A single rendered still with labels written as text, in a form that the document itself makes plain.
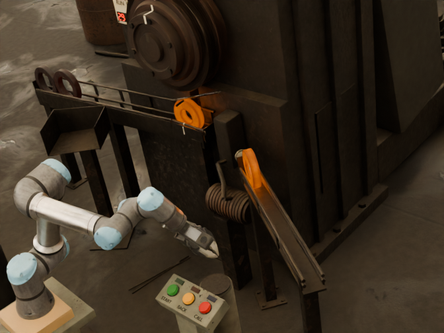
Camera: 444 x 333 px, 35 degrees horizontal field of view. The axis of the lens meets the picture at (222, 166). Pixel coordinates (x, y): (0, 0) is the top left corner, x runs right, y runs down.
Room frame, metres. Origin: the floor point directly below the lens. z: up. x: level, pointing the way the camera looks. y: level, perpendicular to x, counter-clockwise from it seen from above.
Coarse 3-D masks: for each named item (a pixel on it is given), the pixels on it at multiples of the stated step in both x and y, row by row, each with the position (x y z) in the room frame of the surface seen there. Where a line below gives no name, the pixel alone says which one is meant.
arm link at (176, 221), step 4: (176, 208) 1.86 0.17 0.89; (176, 212) 1.85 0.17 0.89; (180, 212) 1.86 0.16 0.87; (176, 216) 1.84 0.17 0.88; (180, 216) 1.85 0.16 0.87; (172, 220) 1.83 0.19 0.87; (176, 220) 1.83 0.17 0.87; (180, 220) 1.84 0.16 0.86; (164, 224) 1.83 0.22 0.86; (168, 224) 1.83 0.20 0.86; (172, 224) 1.83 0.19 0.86; (176, 224) 1.83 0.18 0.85; (168, 228) 1.83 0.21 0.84; (172, 228) 1.83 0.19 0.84
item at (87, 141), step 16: (64, 112) 3.06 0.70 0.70; (80, 112) 3.04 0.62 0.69; (96, 112) 3.03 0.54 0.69; (48, 128) 2.96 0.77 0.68; (64, 128) 3.06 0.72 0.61; (80, 128) 3.05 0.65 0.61; (96, 128) 2.84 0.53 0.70; (48, 144) 2.91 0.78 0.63; (64, 144) 2.95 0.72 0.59; (80, 144) 2.90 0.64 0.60; (96, 144) 2.86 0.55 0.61; (96, 160) 2.94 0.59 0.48; (96, 176) 2.91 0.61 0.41; (96, 192) 2.91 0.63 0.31; (96, 208) 2.92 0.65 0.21; (128, 240) 2.88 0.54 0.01
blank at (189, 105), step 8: (184, 104) 2.74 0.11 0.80; (192, 104) 2.72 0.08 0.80; (176, 112) 2.78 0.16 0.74; (184, 112) 2.78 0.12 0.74; (192, 112) 2.71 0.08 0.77; (200, 112) 2.70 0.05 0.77; (184, 120) 2.75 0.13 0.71; (192, 120) 2.71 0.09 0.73; (200, 120) 2.69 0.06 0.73; (192, 128) 2.72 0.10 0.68
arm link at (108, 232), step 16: (16, 192) 2.04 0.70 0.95; (32, 192) 2.01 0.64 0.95; (32, 208) 1.96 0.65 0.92; (48, 208) 1.93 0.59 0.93; (64, 208) 1.91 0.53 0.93; (80, 208) 1.91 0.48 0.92; (64, 224) 1.88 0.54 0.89; (80, 224) 1.85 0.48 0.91; (96, 224) 1.82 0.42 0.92; (112, 224) 1.80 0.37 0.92; (128, 224) 1.82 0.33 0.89; (96, 240) 1.78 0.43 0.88; (112, 240) 1.75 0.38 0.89
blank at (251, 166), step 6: (246, 150) 2.31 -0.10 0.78; (252, 150) 2.30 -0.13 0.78; (246, 156) 2.27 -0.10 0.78; (252, 156) 2.26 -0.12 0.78; (246, 162) 2.32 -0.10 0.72; (252, 162) 2.24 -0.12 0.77; (246, 168) 2.32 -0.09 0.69; (252, 168) 2.23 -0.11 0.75; (258, 168) 2.23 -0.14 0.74; (246, 174) 2.33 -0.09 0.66; (252, 174) 2.22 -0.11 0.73; (258, 174) 2.22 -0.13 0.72; (252, 180) 2.22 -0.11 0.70; (258, 180) 2.22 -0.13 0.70; (252, 186) 2.24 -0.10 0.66; (258, 186) 2.23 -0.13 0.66
